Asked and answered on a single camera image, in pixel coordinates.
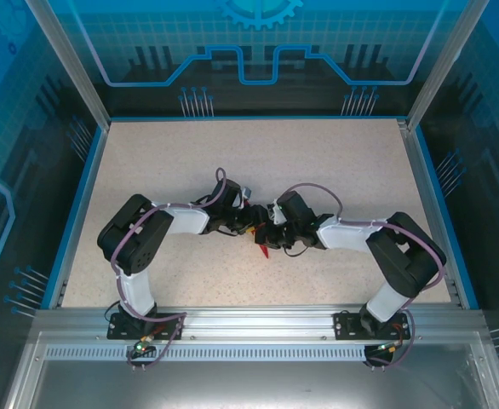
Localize blue gear print panel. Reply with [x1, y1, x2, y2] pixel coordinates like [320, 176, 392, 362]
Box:
[64, 0, 453, 118]

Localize aluminium mounting rail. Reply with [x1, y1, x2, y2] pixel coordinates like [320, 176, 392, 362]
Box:
[32, 302, 489, 342]

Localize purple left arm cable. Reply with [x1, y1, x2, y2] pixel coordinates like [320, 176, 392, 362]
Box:
[109, 167, 229, 372]

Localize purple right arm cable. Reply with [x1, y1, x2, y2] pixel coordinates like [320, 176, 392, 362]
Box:
[284, 182, 445, 371]

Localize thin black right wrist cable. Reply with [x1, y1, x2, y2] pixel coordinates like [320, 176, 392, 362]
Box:
[284, 242, 315, 259]

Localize red square paper sheet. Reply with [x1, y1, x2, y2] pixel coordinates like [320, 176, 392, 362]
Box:
[252, 227, 272, 261]

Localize aluminium frame post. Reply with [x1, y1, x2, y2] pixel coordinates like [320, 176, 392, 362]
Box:
[22, 0, 113, 129]
[405, 0, 491, 131]

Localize grey metal tray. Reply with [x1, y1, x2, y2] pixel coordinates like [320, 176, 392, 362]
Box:
[0, 331, 499, 409]

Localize green-lit cable connector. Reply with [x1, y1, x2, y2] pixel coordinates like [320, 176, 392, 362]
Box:
[130, 338, 156, 355]
[372, 340, 404, 354]

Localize slotted aluminium cable duct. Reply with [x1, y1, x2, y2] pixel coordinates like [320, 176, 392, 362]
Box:
[43, 345, 404, 363]

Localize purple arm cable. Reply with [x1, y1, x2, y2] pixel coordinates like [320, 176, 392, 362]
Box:
[284, 182, 445, 371]
[109, 167, 229, 372]

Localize blue table edge strip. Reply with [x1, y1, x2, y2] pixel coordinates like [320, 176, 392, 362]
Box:
[413, 125, 480, 310]
[40, 125, 108, 310]

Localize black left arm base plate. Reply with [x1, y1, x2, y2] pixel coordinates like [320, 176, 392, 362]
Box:
[106, 312, 186, 341]

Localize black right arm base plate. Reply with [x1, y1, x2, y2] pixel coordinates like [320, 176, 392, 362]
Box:
[333, 310, 417, 341]

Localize aluminium table side rail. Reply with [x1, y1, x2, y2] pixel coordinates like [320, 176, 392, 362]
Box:
[396, 118, 463, 308]

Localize blue circuit print side panel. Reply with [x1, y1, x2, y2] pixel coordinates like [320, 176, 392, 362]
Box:
[0, 0, 106, 409]
[415, 0, 499, 409]

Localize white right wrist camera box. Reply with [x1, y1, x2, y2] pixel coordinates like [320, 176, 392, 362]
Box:
[267, 203, 288, 228]

